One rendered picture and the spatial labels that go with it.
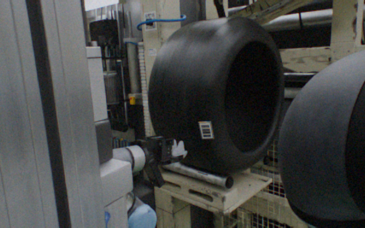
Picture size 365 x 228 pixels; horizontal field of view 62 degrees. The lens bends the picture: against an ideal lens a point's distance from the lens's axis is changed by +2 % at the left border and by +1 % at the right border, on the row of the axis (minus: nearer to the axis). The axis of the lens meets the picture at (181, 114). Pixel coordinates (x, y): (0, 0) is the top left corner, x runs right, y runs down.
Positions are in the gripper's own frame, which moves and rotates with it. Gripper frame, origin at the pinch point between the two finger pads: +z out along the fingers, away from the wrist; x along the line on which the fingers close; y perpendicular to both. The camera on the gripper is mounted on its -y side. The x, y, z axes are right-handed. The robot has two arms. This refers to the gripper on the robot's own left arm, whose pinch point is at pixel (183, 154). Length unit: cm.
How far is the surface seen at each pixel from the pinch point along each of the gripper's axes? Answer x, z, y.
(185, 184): 8.2, 10.8, -15.5
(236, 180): 0.8, 36.5, -17.7
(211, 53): -9.6, 0.7, 34.0
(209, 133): -11.4, -1.1, 9.2
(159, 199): 36, 23, -33
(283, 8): -8, 52, 58
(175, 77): 0.6, -4.4, 26.2
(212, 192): -4.7, 11.0, -14.9
